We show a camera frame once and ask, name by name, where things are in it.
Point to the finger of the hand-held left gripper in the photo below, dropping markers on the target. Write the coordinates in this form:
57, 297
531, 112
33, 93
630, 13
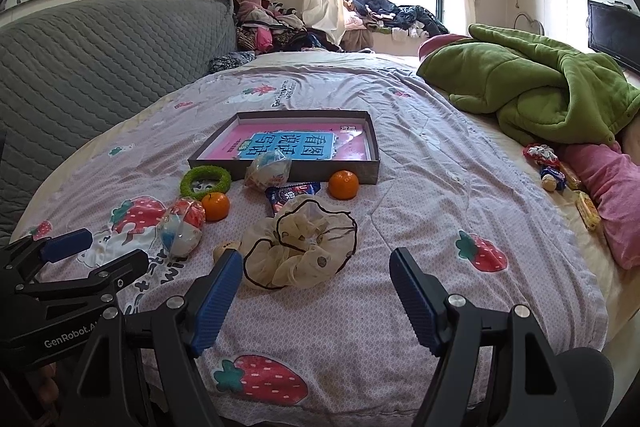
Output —
115, 272
67, 244

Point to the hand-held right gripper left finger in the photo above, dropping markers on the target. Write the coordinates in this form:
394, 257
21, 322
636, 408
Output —
215, 302

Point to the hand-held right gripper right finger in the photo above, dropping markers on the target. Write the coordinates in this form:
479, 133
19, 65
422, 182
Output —
415, 297

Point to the brown walnut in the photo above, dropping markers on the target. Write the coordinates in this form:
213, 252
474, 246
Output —
222, 251

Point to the beige hair scrunchie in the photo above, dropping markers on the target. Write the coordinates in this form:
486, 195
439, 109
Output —
280, 267

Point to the toy capsule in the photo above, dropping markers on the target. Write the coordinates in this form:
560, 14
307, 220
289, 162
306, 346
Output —
182, 227
267, 174

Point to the orange mandarin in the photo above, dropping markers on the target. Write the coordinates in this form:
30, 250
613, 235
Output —
216, 207
343, 185

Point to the blue cookie packet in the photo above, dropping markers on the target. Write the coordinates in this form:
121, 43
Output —
287, 196

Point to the grey box with pink inside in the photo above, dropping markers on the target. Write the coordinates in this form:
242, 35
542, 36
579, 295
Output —
300, 127

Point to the red white wrapped snack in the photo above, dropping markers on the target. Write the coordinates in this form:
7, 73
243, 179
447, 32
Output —
540, 154

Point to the grey quilted headboard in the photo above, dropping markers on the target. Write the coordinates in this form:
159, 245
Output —
100, 57

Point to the yellow snack packet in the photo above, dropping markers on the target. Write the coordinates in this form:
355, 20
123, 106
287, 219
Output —
587, 209

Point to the orange snack packet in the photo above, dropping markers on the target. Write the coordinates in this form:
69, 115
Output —
571, 177

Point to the pink cloth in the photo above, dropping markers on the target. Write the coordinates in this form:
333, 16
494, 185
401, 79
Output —
615, 207

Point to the green fleece blanket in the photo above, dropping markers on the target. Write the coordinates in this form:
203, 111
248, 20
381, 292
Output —
525, 87

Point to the dark patterned cloth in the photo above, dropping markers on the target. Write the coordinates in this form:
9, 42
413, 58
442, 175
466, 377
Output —
230, 61

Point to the pink pillow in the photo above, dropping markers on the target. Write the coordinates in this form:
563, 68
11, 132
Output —
440, 43

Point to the cream bed sheet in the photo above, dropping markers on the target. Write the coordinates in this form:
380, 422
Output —
320, 59

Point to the brown cloth bundle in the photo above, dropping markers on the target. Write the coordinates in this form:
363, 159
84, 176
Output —
357, 41

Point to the pile of mixed clothes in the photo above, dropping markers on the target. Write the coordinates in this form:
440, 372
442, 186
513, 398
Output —
265, 24

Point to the pile of dark clothes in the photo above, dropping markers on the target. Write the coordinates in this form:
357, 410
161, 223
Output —
395, 14

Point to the white round fan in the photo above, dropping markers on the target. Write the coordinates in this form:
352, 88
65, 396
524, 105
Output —
529, 23

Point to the black television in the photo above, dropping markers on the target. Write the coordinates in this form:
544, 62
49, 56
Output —
612, 34

